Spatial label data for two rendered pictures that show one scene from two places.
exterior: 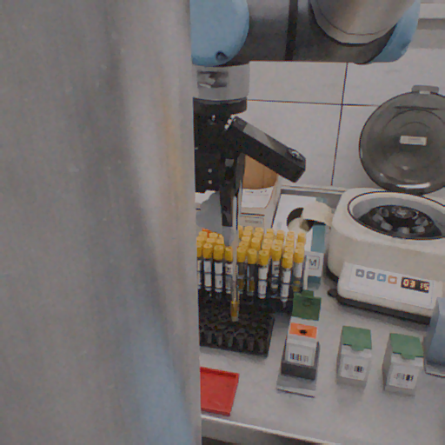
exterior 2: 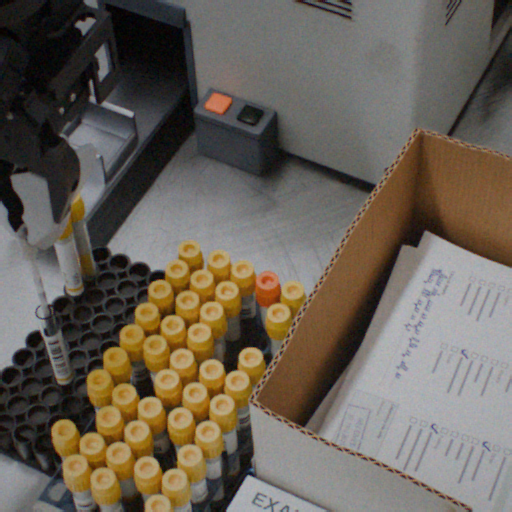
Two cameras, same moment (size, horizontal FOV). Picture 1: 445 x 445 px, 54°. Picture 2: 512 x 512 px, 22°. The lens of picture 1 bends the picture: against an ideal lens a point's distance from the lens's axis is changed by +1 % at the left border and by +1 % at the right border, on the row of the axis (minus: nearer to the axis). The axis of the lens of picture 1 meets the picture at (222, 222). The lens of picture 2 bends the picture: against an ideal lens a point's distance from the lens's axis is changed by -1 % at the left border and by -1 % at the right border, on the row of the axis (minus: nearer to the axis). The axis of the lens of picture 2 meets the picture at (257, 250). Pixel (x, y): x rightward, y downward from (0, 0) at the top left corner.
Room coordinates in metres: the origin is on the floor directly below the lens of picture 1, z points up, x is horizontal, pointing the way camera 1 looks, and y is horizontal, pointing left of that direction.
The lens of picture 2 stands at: (0.84, -0.45, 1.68)
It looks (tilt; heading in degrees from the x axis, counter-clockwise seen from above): 53 degrees down; 108
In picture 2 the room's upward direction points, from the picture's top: 4 degrees counter-clockwise
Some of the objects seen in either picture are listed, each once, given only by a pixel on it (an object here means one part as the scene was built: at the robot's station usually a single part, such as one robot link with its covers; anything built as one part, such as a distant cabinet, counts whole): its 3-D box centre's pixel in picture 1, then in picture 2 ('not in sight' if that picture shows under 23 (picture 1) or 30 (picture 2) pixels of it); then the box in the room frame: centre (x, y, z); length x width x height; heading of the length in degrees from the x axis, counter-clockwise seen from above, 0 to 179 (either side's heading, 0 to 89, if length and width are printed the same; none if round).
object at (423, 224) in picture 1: (398, 227); not in sight; (0.74, -0.34, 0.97); 0.15 x 0.15 x 0.07
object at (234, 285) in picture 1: (234, 304); (57, 353); (0.55, -0.02, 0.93); 0.01 x 0.01 x 0.10; 77
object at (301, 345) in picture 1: (301, 346); not in sight; (0.47, -0.11, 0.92); 0.05 x 0.04 x 0.06; 165
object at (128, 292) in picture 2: (218, 302); (76, 324); (0.56, 0.01, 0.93); 0.17 x 0.09 x 0.11; 77
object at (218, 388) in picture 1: (210, 389); not in sight; (0.43, 0.02, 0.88); 0.07 x 0.07 x 0.01; 77
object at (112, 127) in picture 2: not in sight; (106, 125); (0.51, 0.19, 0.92); 0.21 x 0.07 x 0.05; 77
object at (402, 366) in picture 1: (401, 363); not in sight; (0.45, -0.25, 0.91); 0.05 x 0.04 x 0.07; 167
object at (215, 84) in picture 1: (218, 82); not in sight; (0.56, 0.01, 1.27); 0.08 x 0.08 x 0.05
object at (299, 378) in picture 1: (300, 360); not in sight; (0.47, -0.11, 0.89); 0.09 x 0.05 x 0.04; 165
